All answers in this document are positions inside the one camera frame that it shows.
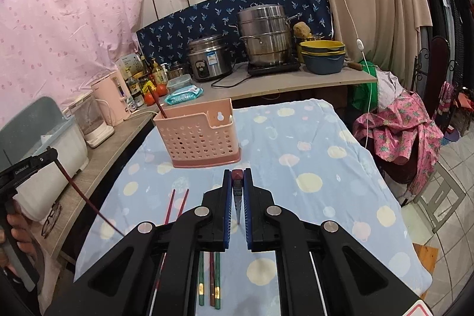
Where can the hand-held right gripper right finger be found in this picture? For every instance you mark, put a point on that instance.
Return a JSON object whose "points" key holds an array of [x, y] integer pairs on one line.
{"points": [[249, 212]]}

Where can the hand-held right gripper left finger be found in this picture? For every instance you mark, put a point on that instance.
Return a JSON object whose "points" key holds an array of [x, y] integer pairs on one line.
{"points": [[226, 212]]}

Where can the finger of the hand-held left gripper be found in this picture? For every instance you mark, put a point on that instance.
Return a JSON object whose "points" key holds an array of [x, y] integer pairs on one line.
{"points": [[40, 161]]}

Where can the dark brown patterned chopstick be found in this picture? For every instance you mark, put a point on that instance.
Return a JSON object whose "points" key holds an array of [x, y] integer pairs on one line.
{"points": [[237, 197]]}

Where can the dark red chopstick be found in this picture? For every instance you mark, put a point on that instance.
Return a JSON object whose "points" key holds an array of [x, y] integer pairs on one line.
{"points": [[159, 103], [90, 203]]}

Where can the green chopstick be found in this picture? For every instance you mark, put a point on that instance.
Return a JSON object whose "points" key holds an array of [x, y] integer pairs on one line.
{"points": [[217, 281], [201, 279]]}

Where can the pink plastic utensil basket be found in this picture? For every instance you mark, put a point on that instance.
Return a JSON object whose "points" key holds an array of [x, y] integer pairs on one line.
{"points": [[196, 142]]}

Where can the person's left hand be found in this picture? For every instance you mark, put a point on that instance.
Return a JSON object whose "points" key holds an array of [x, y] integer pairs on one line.
{"points": [[17, 232]]}

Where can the white bin with grey lid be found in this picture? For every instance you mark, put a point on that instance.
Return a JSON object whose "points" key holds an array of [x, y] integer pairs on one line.
{"points": [[37, 138]]}

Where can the eyeglasses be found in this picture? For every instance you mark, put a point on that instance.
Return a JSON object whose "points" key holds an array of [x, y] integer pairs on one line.
{"points": [[51, 221]]}

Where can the white clear-jar appliance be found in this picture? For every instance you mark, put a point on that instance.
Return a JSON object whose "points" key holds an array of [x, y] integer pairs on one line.
{"points": [[92, 119]]}

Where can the blue dotted tablecloth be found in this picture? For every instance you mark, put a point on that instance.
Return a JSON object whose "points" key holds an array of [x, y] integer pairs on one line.
{"points": [[296, 160]]}

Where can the pink electric kettle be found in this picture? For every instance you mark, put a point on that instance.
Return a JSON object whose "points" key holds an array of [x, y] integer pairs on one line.
{"points": [[109, 99]]}

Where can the red and white chopstick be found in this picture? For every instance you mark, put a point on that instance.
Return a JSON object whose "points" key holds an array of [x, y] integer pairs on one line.
{"points": [[159, 277]]}

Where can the dark sauce bottle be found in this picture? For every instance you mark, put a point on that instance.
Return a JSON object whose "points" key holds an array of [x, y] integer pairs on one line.
{"points": [[134, 90]]}

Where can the blue wet wipes packet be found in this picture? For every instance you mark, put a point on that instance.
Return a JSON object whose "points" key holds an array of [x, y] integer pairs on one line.
{"points": [[184, 95]]}

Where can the red tomato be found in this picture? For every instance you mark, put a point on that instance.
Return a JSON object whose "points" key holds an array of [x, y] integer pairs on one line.
{"points": [[150, 98], [162, 90]]}

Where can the white carton box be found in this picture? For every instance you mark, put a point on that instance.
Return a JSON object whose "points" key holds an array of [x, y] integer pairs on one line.
{"points": [[127, 64]]}

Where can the pink printed curtain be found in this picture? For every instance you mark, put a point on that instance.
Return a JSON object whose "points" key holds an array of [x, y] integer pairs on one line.
{"points": [[55, 23]]}

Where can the clear plastic food container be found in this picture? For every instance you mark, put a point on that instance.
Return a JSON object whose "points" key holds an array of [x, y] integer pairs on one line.
{"points": [[179, 82]]}

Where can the black induction cooker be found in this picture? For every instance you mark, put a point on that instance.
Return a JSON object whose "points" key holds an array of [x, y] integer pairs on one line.
{"points": [[274, 67]]}

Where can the yellow oil bottle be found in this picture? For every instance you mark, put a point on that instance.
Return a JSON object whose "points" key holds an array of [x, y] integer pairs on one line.
{"points": [[159, 73]]}

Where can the small steel pot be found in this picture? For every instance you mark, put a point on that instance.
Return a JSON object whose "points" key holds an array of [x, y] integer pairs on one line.
{"points": [[178, 71]]}

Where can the steel rice cooker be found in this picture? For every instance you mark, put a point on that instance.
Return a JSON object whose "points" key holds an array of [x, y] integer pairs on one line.
{"points": [[207, 57]]}

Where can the blue bowl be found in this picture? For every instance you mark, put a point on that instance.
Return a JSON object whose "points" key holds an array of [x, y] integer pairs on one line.
{"points": [[323, 63]]}

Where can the green bag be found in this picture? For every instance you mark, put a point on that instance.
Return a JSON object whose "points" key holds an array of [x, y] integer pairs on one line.
{"points": [[364, 86]]}

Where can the pink pineapple-print cloth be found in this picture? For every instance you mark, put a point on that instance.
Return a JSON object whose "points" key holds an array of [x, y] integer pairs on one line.
{"points": [[400, 131]]}

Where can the stainless steel steamer pot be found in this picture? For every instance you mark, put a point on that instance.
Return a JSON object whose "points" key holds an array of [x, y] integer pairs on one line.
{"points": [[264, 36]]}

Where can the yellow bowl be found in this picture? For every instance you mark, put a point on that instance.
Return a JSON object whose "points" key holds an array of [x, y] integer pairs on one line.
{"points": [[320, 45]]}

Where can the brown scrub sponge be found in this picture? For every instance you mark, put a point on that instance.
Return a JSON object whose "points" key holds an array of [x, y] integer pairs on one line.
{"points": [[301, 29]]}

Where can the grey plastic stool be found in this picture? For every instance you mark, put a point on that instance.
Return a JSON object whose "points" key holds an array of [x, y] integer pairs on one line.
{"points": [[440, 194]]}

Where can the navy leaf-print cloth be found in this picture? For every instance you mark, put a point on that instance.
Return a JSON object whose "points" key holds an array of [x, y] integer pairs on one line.
{"points": [[207, 16]]}

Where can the dark wooden chair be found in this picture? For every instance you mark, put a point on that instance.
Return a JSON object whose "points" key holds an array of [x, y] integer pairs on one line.
{"points": [[439, 57]]}

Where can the hanging clothes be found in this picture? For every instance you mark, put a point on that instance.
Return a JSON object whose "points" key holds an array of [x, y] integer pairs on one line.
{"points": [[448, 5]]}

